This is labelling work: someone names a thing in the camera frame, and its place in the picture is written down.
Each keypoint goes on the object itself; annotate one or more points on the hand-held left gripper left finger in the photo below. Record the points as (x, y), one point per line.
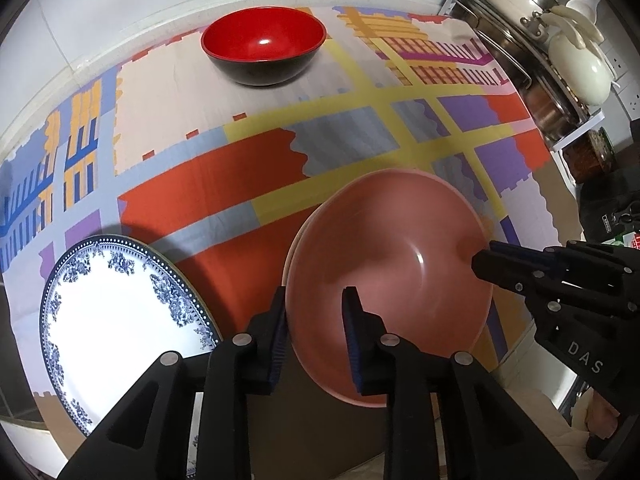
(277, 340)

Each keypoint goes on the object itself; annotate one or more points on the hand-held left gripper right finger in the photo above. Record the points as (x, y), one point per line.
(352, 335)

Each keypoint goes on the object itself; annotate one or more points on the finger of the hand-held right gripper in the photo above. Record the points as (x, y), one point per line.
(520, 255)
(500, 272)

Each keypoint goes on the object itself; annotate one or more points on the pink bowl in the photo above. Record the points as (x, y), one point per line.
(400, 240)

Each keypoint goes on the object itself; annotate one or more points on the large blue floral plate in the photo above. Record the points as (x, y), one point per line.
(110, 320)

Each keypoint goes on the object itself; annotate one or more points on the person's right hand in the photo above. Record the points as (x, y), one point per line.
(602, 412)

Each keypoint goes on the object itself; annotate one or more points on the brown paper sheet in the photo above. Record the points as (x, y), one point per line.
(310, 435)

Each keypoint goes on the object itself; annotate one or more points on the black kitchen appliance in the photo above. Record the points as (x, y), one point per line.
(610, 195)

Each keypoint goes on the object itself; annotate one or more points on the green label package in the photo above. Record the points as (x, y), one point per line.
(635, 241)

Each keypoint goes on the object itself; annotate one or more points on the glass jar of chili sauce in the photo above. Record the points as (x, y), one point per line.
(590, 160)

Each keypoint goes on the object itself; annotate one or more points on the white kitchen rack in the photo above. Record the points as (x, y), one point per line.
(582, 127)

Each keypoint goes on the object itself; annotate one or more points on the wide steel pot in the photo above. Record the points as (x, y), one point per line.
(550, 110)

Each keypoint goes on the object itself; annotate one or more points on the colourful patterned table mat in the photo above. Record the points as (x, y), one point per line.
(210, 185)

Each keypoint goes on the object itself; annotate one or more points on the cream ceramic pot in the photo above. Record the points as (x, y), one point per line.
(580, 70)

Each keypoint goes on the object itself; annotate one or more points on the red and black bowl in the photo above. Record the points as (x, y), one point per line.
(260, 35)

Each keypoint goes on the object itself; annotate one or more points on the white wall socket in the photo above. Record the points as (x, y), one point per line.
(620, 67)

